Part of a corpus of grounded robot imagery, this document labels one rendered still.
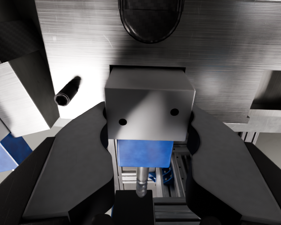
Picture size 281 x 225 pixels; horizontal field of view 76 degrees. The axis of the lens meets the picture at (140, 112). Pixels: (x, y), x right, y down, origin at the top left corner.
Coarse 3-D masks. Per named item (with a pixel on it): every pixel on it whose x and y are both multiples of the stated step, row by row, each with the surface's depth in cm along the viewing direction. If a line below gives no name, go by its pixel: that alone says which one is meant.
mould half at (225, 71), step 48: (48, 0) 11; (96, 0) 11; (192, 0) 11; (240, 0) 11; (48, 48) 12; (96, 48) 12; (144, 48) 12; (192, 48) 12; (240, 48) 12; (96, 96) 14; (240, 96) 14
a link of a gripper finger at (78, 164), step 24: (72, 120) 10; (96, 120) 10; (72, 144) 8; (96, 144) 8; (48, 168) 7; (72, 168) 7; (96, 168) 7; (48, 192) 6; (72, 192) 6; (96, 192) 6; (24, 216) 5; (48, 216) 5; (72, 216) 6
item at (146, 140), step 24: (120, 72) 12; (144, 72) 12; (168, 72) 12; (120, 96) 10; (144, 96) 10; (168, 96) 10; (192, 96) 10; (120, 120) 11; (144, 120) 11; (168, 120) 11; (120, 144) 13; (144, 144) 13; (168, 144) 13; (144, 168) 16; (144, 192) 18
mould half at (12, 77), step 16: (0, 0) 17; (0, 16) 16; (16, 16) 18; (0, 64) 16; (16, 64) 17; (32, 64) 19; (0, 80) 17; (16, 80) 17; (32, 80) 18; (48, 80) 21; (0, 96) 17; (16, 96) 17; (32, 96) 18; (48, 96) 20; (0, 112) 18; (16, 112) 18; (32, 112) 18; (48, 112) 20; (16, 128) 19; (32, 128) 19; (48, 128) 19
